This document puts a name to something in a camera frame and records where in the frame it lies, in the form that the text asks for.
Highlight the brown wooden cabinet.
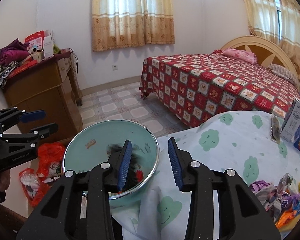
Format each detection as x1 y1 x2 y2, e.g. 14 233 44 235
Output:
2 51 83 145

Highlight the dark snack packet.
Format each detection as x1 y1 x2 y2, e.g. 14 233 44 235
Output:
270 114 280 144

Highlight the beige wooden headboard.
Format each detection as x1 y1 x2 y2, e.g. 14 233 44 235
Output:
221 35 298 76

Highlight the beige curtain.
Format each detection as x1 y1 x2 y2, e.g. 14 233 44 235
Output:
243 0 300 81
91 0 175 52

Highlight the red white cardboard box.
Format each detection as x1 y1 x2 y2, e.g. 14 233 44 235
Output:
25 30 55 59

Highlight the pink pillow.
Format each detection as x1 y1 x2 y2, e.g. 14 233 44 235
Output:
222 48 257 64

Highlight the striped pillow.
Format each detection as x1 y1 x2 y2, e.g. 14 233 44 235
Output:
269 63 300 90

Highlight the orange snack wrapper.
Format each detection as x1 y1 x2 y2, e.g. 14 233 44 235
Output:
275 203 300 229

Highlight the red bag on floor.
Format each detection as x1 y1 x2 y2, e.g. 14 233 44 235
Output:
19 142 66 207

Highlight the left beige curtain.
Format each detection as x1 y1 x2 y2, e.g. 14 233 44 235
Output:
91 0 175 52

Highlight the white green patterned tablecloth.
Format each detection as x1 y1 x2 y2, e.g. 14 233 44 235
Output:
113 111 300 239

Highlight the tall white carton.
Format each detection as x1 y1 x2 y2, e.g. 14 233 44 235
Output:
280 98 300 142

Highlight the teal trash bin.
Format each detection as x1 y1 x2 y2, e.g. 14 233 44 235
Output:
62 119 160 206

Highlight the purple plastic wrapper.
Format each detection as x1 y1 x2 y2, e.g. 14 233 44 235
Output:
249 180 300 204

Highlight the red patterned bed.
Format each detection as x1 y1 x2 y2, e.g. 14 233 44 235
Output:
140 53 300 127

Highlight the black foam net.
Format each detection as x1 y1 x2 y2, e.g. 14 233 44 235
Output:
107 144 139 171

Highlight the purple clothes pile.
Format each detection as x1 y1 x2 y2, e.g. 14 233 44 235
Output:
0 38 30 66

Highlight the red foam fruit net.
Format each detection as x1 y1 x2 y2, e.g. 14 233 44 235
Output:
117 169 145 194

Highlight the right beige curtain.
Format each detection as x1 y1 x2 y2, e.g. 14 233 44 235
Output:
243 0 300 81

